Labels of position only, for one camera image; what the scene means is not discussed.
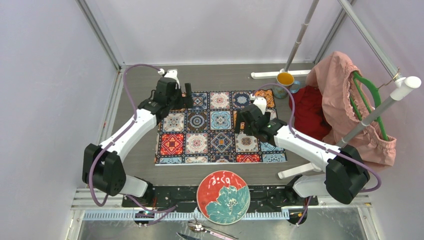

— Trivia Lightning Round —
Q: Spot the colourful patterned placemat cloth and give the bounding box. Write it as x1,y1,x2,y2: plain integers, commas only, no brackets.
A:
154,89,287,166

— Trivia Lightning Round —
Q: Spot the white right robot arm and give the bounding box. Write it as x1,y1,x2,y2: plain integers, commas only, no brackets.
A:
235,104,370,205

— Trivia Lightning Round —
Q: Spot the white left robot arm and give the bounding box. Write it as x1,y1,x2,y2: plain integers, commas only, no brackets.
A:
82,77,194,207

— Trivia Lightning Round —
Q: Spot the blue mug with yellow inside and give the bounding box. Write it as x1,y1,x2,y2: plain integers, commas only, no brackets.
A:
272,72,301,99

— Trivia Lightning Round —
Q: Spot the red cloth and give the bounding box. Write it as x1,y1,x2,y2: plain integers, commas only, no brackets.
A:
289,85,332,141

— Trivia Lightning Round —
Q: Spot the red plate with teal flower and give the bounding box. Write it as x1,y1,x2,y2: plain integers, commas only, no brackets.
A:
196,170,251,225

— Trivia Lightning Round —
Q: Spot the pink fabric garment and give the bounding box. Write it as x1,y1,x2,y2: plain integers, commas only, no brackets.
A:
305,51,397,166

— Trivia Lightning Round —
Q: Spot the green clothes hanger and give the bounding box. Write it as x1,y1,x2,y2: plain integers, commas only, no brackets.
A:
349,70,388,143

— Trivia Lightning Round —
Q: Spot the metal spoon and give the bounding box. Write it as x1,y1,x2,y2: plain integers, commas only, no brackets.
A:
187,220,239,240

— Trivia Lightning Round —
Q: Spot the metal knife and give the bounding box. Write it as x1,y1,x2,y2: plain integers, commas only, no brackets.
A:
176,232,201,240

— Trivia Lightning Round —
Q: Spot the white and grey clothes rack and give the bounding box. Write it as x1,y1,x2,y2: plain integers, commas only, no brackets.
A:
250,0,423,181

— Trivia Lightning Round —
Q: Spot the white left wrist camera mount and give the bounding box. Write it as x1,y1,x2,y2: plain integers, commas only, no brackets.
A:
157,68,181,89

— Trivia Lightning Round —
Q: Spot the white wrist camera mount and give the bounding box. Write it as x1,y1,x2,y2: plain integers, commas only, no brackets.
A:
249,94,267,115
157,68,181,89

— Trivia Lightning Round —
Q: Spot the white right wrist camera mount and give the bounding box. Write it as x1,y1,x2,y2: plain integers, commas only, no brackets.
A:
249,94,267,115

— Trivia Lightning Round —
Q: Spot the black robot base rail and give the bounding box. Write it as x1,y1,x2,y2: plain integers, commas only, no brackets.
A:
136,185,308,213

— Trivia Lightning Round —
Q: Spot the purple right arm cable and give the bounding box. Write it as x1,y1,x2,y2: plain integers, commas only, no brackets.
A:
251,82,382,226

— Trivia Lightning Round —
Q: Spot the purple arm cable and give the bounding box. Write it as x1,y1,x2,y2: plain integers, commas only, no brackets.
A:
251,82,382,226
88,63,177,227

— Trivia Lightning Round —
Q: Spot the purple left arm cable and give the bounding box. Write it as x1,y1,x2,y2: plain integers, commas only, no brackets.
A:
88,63,177,227

